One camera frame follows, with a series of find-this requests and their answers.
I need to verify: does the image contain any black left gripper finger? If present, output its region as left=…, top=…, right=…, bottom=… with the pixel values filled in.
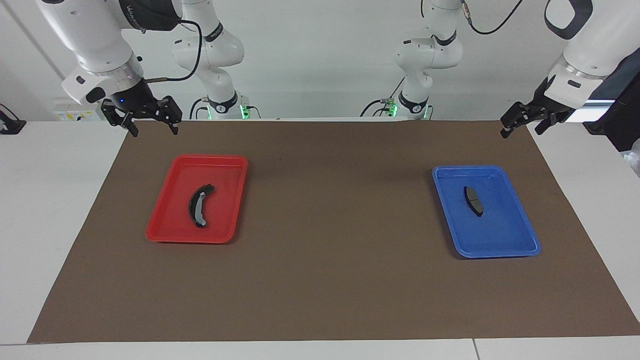
left=535, top=114, right=557, bottom=136
left=500, top=102, right=527, bottom=139

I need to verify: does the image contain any curved brake shoe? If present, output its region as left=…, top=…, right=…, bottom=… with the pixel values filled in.
left=187, top=184, right=216, bottom=229

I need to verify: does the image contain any dark brake pad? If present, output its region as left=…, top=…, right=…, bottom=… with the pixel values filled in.
left=463, top=186, right=484, bottom=217

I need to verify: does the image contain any black monitor stand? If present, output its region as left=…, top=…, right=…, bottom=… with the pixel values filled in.
left=582, top=57, right=640, bottom=153

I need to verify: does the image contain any clear plastic container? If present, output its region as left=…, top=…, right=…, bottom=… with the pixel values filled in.
left=622, top=140, right=640, bottom=178

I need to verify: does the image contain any red plastic tray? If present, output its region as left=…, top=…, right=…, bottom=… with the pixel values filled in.
left=145, top=154, right=249, bottom=245

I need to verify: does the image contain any blue plastic tray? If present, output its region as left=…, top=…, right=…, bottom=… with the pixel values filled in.
left=431, top=165, right=542, bottom=259

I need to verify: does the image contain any black clamp device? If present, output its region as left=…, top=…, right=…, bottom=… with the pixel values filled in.
left=0, top=103, right=27, bottom=135

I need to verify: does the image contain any brown paper mat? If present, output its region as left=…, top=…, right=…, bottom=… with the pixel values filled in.
left=27, top=120, right=640, bottom=344

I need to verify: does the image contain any white wall socket box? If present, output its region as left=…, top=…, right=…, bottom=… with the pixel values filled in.
left=52, top=97, right=108, bottom=122

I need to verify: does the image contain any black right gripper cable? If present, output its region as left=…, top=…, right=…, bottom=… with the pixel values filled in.
left=144, top=19, right=204, bottom=84

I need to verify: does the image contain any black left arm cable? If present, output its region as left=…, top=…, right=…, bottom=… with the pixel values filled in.
left=462, top=0, right=524, bottom=36

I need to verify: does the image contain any black left base cable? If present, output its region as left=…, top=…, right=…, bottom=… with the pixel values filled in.
left=361, top=77, right=405, bottom=118

